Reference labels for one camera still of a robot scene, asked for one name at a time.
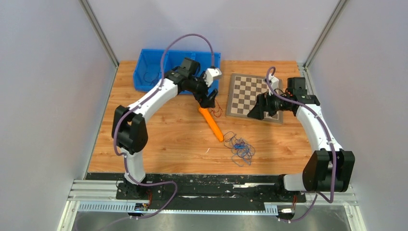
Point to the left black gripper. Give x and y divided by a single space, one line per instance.
209 101

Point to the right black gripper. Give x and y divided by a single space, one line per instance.
263 103

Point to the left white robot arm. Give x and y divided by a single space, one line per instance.
130 123

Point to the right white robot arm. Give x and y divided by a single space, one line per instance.
330 167

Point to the wooden chessboard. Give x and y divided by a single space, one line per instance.
243 90

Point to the blue three-compartment bin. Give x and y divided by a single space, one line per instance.
148 73

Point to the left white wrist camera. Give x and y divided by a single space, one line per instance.
211 74

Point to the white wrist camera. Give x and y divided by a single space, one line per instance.
211 74
272 83

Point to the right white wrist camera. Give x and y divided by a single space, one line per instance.
272 83

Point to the right aluminium frame post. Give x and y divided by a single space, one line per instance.
325 31

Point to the aluminium frame post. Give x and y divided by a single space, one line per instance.
325 31
89 12

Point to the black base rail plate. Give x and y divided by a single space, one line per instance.
202 192

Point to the left aluminium frame post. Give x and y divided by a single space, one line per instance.
89 12

